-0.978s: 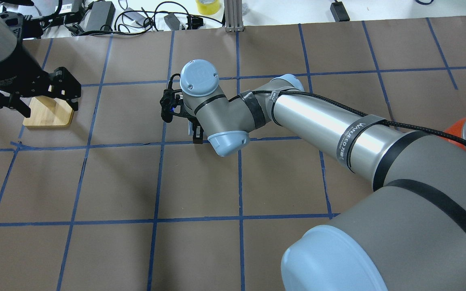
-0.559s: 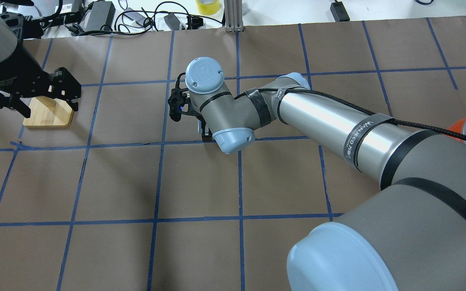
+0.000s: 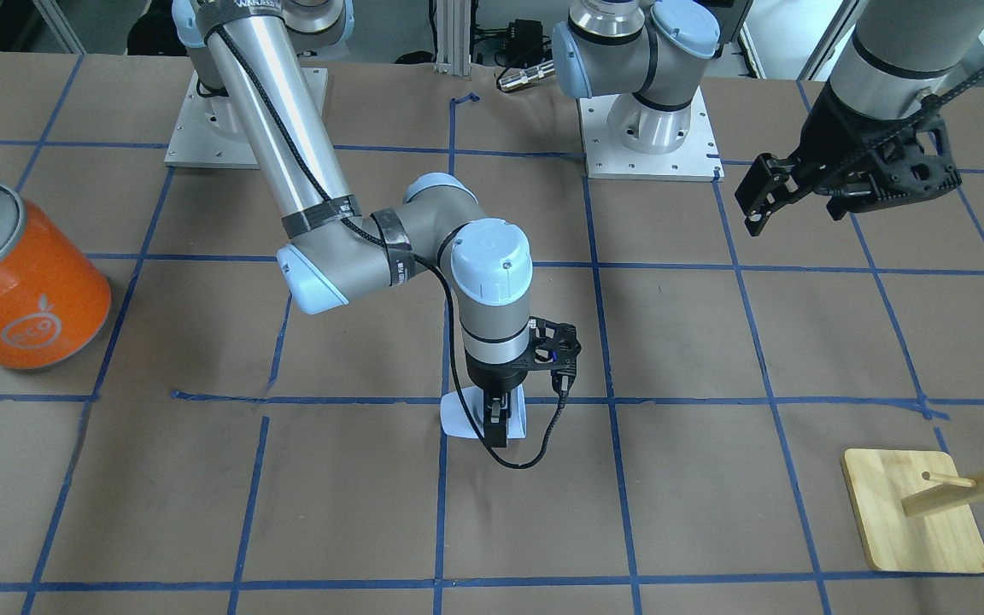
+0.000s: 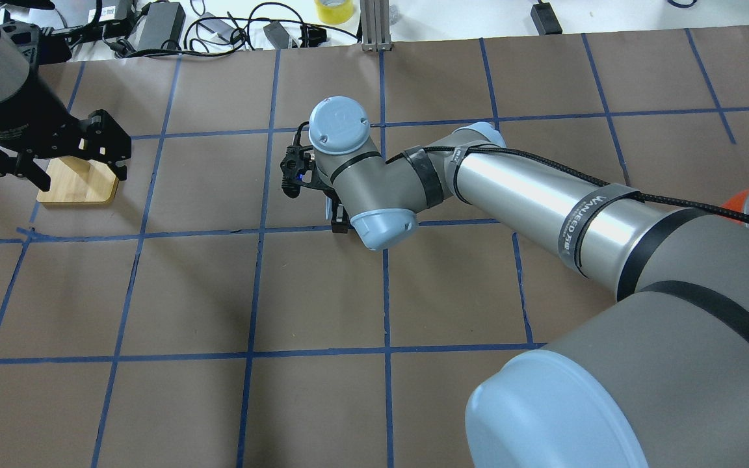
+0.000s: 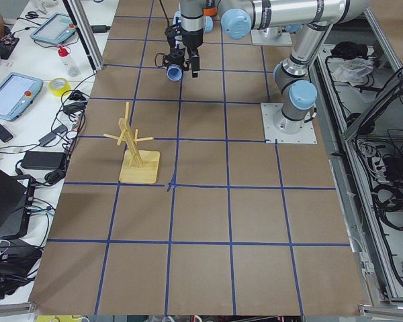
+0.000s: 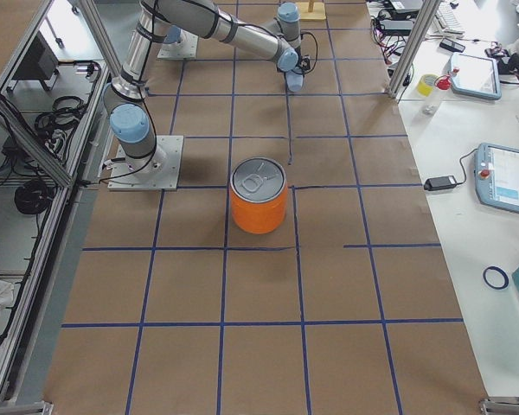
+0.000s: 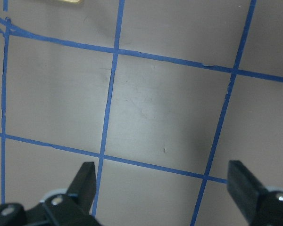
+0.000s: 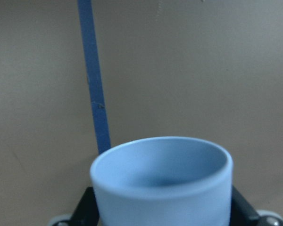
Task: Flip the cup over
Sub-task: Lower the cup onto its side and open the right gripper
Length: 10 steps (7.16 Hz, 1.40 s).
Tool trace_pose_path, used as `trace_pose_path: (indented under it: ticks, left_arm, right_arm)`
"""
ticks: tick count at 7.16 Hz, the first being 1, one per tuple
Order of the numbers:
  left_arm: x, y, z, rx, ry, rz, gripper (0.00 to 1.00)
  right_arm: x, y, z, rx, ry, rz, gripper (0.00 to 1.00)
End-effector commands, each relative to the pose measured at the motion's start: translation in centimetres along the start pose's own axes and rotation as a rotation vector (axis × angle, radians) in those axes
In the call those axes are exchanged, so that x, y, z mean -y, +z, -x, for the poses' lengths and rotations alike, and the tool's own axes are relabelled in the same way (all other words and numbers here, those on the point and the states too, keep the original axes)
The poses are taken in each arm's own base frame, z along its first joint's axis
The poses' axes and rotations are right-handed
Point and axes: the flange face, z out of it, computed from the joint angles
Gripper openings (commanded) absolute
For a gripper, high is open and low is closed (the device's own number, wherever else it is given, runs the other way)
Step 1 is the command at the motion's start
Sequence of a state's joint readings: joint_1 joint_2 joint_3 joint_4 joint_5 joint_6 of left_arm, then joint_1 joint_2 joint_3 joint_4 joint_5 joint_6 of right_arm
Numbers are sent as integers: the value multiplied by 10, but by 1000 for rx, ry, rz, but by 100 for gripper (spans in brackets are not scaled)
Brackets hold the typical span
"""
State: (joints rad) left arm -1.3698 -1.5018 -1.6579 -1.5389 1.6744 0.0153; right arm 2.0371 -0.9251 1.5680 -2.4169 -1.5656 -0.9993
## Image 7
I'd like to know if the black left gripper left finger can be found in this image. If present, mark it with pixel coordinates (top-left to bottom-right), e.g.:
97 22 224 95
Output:
66 162 96 214

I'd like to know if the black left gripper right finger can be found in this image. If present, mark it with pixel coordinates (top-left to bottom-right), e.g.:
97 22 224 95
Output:
227 160 266 221

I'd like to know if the wooden cup tree stand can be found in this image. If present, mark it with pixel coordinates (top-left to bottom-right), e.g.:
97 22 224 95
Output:
59 0 82 4

